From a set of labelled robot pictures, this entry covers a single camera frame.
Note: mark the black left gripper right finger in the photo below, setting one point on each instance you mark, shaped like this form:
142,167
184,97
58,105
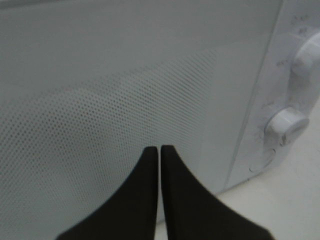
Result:
193,213

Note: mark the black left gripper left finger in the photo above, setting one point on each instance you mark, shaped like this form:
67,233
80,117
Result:
131,212

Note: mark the round door release button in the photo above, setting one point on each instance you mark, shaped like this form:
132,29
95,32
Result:
266,159

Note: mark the white timer knob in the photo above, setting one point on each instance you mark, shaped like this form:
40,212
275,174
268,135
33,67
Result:
285,126

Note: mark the white microwave door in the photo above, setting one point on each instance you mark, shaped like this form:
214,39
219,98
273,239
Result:
86,85

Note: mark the white microwave oven body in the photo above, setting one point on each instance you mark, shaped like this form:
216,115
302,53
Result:
277,88

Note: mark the white upper power knob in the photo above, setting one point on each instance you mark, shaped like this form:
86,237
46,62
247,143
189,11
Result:
307,58

